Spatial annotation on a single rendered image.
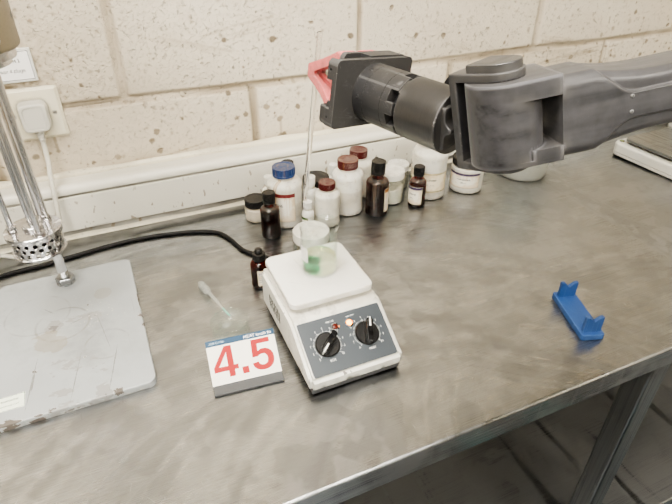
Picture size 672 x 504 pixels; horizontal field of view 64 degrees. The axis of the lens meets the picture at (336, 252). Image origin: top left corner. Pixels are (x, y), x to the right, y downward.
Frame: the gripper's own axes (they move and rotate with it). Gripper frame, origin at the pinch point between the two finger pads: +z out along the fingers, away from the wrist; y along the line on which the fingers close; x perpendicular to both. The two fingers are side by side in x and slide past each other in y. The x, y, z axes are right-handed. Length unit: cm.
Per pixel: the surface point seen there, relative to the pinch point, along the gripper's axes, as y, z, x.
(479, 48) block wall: -67, 26, 4
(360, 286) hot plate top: -5.7, -6.4, 26.9
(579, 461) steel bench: -76, -26, 94
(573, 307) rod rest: -34, -24, 31
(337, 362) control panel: 1.7, -11.2, 33.1
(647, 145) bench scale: -94, -6, 20
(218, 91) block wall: -11.9, 42.0, 13.8
